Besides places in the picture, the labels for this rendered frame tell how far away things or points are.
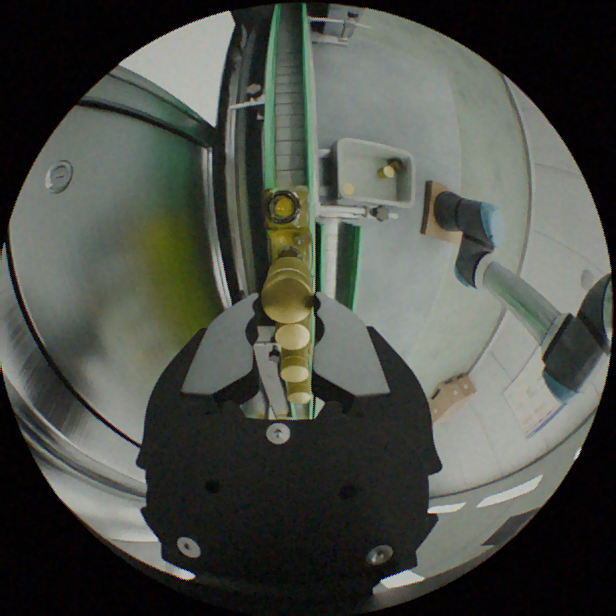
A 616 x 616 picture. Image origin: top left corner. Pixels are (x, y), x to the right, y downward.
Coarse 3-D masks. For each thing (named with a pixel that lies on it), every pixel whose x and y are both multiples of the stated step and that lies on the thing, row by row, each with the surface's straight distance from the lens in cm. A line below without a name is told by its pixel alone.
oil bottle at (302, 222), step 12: (264, 192) 22; (300, 192) 21; (264, 204) 21; (288, 204) 23; (300, 204) 20; (264, 216) 21; (300, 216) 20; (276, 228) 21; (288, 228) 21; (300, 228) 21
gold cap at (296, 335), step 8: (304, 320) 18; (280, 328) 17; (288, 328) 17; (296, 328) 17; (304, 328) 17; (280, 336) 17; (288, 336) 17; (296, 336) 17; (304, 336) 17; (280, 344) 18; (288, 344) 18; (296, 344) 18; (304, 344) 18
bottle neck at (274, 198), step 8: (280, 192) 15; (288, 192) 15; (272, 200) 15; (280, 200) 20; (296, 200) 15; (264, 208) 15; (272, 208) 17; (296, 208) 15; (272, 216) 15; (280, 216) 18; (288, 216) 16; (296, 216) 15; (280, 224) 15
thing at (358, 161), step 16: (352, 144) 53; (368, 144) 53; (352, 160) 57; (368, 160) 59; (384, 160) 61; (352, 176) 56; (368, 176) 58; (400, 176) 61; (368, 192) 57; (384, 192) 59; (400, 192) 60
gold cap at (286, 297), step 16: (272, 272) 12; (288, 272) 11; (304, 272) 12; (272, 288) 11; (288, 288) 11; (304, 288) 11; (272, 304) 11; (288, 304) 11; (304, 304) 11; (288, 320) 12
